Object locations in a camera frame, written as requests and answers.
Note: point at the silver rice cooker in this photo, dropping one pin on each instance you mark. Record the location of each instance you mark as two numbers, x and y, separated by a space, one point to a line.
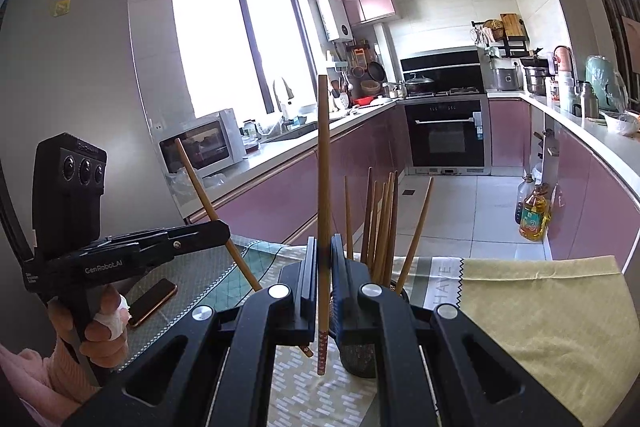
506 77

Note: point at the white microwave oven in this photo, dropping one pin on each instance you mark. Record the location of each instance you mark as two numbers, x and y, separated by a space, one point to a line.
220 142

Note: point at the grey refrigerator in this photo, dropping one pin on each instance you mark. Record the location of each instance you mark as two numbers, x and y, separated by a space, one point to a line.
75 82

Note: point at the bowl in plastic wrap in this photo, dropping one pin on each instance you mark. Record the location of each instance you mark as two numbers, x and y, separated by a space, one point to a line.
620 122

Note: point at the steel sink faucet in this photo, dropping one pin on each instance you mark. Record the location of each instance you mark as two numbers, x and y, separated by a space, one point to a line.
282 94

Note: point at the hanging black frying pan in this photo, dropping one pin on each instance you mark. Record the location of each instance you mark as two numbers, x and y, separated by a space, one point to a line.
375 69

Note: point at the white canister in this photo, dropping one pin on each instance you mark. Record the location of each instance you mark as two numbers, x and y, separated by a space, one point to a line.
567 89

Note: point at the pink kettle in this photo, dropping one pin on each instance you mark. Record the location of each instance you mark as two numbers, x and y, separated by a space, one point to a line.
562 59

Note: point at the pink cabinet run with sink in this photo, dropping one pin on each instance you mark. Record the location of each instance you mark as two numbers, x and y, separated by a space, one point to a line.
280 202

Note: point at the brown wooden chopstick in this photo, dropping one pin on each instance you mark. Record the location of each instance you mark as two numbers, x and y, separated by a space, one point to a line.
200 192

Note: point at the bunch of brown chopsticks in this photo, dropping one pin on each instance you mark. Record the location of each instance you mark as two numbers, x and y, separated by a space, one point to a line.
385 227

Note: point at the black rack with cutting board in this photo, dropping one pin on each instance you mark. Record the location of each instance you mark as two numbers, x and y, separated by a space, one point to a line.
502 34

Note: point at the dark liquid plastic bottle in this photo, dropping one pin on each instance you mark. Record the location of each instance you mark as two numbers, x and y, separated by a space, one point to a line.
522 202

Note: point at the white water heater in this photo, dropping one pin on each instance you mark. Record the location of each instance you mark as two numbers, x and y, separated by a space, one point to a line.
334 18

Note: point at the red basin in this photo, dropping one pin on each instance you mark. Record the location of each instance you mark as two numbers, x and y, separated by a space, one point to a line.
367 99

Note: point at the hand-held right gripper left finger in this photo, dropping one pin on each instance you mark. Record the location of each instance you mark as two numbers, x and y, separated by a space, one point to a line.
311 287

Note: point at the yellow cooking oil bottle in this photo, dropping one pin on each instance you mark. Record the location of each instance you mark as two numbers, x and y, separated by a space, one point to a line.
534 214

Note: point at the mint green appliance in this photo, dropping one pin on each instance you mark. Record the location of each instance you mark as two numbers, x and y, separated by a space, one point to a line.
602 87

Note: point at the kitchen window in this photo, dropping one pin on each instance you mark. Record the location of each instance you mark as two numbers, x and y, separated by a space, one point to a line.
240 47

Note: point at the steel thermos flask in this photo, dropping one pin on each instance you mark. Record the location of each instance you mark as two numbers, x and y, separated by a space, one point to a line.
590 102

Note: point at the light wooden chopstick patterned tip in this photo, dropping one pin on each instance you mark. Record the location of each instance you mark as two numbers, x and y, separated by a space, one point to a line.
323 157

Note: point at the black range hood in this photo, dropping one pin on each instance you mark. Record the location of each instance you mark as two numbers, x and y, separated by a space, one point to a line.
442 67

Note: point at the person's left forearm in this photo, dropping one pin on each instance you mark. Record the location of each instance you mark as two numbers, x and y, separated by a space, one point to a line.
45 382

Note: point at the person's left hand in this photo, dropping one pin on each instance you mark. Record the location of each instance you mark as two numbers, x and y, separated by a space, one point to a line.
107 327

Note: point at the steel kitchen sink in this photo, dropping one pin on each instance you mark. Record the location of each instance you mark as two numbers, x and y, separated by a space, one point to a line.
295 132

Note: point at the black mesh chopstick holder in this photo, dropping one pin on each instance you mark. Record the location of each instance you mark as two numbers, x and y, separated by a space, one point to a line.
357 359

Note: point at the pink cabinet run with appliances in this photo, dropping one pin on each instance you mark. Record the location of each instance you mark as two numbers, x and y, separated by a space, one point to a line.
590 197

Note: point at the black smartphone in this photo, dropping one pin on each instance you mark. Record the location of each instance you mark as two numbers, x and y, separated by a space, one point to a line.
152 302

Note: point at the patterned green beige tablecloth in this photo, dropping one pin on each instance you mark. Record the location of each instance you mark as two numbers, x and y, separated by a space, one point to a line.
525 317

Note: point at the wok with glass lid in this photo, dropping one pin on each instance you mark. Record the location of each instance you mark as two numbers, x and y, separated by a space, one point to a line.
419 84

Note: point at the stainless steel stock pot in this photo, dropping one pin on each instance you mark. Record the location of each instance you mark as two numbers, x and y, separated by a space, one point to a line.
536 79

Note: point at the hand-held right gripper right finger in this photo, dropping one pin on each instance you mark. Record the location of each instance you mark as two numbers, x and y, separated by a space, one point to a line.
337 287

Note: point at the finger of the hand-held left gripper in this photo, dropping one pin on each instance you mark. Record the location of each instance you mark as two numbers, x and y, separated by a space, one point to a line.
190 239

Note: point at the black built-in oven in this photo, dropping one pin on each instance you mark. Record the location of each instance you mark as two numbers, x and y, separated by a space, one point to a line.
447 134

